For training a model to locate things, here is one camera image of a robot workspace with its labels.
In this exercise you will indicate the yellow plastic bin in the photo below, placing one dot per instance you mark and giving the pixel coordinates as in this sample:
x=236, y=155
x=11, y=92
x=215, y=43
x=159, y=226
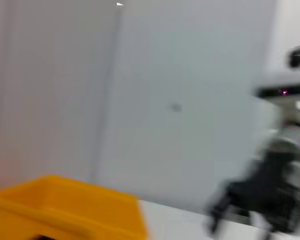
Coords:
x=65, y=212

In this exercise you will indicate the white robot head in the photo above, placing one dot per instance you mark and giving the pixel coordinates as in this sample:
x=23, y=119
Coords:
x=277, y=80

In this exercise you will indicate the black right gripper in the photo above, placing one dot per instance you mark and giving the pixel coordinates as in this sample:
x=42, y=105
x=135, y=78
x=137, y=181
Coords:
x=265, y=195

